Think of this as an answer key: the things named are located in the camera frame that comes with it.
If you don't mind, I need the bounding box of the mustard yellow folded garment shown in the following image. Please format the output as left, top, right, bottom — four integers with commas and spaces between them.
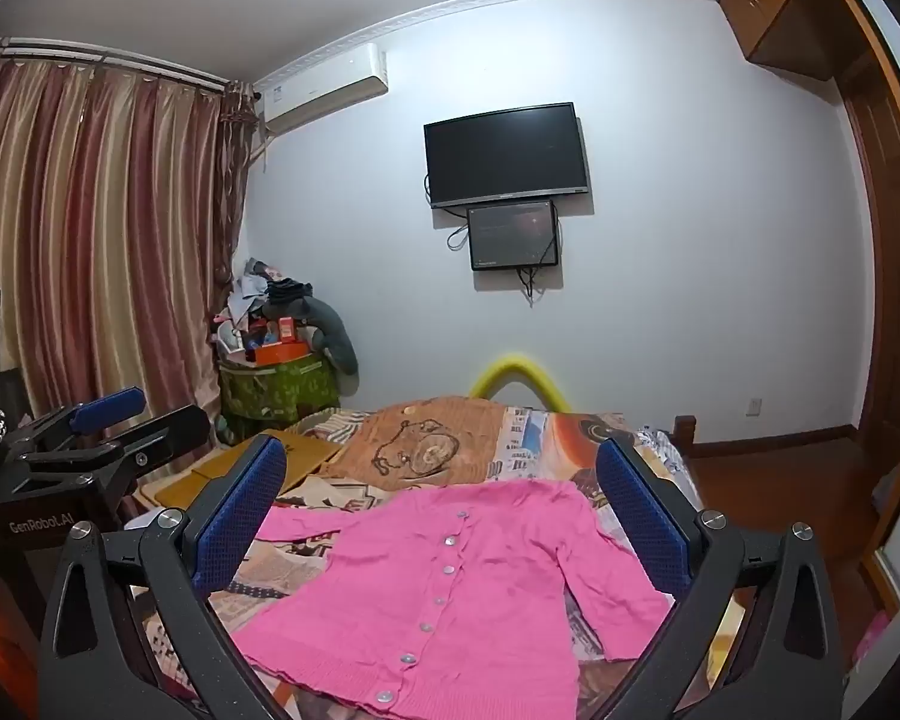
136, 427, 344, 515

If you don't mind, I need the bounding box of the yellow foam tube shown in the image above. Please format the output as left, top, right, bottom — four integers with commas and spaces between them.
469, 352, 571, 415

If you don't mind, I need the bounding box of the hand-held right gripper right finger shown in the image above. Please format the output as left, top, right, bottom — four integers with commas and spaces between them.
596, 435, 846, 720

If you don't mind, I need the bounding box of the small black wall monitor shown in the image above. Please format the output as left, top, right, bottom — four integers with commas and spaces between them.
466, 200, 560, 272

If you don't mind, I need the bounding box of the wooden wall cabinet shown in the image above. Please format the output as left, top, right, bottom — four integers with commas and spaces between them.
718, 0, 871, 83

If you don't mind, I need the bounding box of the orange box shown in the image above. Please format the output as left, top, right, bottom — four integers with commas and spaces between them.
244, 340, 310, 367

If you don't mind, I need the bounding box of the striped pink curtain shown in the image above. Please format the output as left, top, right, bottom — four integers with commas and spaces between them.
0, 34, 260, 440

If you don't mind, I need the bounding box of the pile of clothes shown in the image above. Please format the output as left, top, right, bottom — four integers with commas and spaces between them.
210, 259, 316, 361

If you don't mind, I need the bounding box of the pink button cardigan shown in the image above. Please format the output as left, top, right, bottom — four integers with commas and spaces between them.
236, 478, 676, 720

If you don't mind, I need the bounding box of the wooden bed frame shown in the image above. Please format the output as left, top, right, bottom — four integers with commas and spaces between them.
673, 414, 702, 460

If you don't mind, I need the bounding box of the white air conditioner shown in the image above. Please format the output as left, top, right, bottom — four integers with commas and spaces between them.
259, 43, 389, 137

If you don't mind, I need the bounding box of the black wall television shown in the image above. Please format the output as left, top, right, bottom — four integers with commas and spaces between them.
423, 102, 590, 209

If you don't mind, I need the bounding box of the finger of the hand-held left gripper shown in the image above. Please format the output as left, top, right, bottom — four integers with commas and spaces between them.
16, 388, 148, 460
26, 405, 212, 500

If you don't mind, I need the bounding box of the striped cloth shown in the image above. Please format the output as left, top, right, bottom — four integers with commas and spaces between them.
300, 406, 372, 445

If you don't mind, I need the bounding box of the printed blanket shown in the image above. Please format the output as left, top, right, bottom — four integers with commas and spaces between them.
131, 394, 751, 720

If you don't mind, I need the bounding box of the green storage box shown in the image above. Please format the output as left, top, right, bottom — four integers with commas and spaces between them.
217, 356, 344, 422

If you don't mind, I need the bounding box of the curtain rail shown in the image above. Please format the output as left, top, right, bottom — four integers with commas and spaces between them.
0, 36, 257, 95

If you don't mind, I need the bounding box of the wooden door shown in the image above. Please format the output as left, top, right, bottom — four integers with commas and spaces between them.
817, 0, 900, 616

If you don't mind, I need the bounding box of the grey plush toy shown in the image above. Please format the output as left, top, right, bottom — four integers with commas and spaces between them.
266, 294, 361, 376

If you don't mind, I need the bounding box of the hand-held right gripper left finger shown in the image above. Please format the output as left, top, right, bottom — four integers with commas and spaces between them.
37, 435, 301, 720

